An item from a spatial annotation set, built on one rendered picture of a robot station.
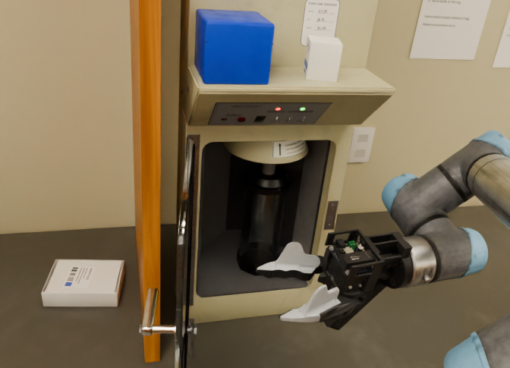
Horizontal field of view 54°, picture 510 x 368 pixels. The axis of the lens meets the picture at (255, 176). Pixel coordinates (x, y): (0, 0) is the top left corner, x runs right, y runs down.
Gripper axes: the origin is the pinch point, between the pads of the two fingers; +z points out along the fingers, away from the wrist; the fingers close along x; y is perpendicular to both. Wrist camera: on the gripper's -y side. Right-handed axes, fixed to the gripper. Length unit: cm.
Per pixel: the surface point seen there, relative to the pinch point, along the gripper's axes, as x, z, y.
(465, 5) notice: -67, -80, 23
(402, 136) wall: -63, -72, -16
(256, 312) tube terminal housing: -24.2, -12.5, -35.1
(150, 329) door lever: -3.9, 16.0, -7.3
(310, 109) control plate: -23.2, -13.2, 16.3
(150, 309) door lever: -7.7, 15.3, -7.5
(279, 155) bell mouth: -30.8, -13.5, 2.4
